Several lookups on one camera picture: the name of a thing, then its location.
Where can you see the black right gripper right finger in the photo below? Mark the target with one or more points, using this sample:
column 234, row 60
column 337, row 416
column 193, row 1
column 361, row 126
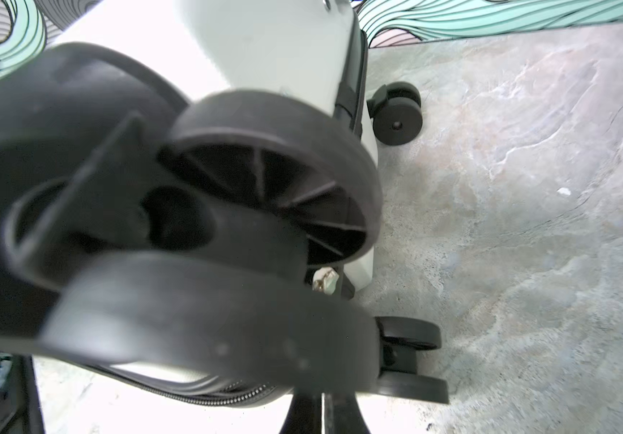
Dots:
column 342, row 415

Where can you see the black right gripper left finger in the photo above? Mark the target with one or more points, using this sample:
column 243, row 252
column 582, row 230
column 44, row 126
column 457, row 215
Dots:
column 304, row 415

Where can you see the white hard-shell suitcase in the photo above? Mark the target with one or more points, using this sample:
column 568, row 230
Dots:
column 172, row 173

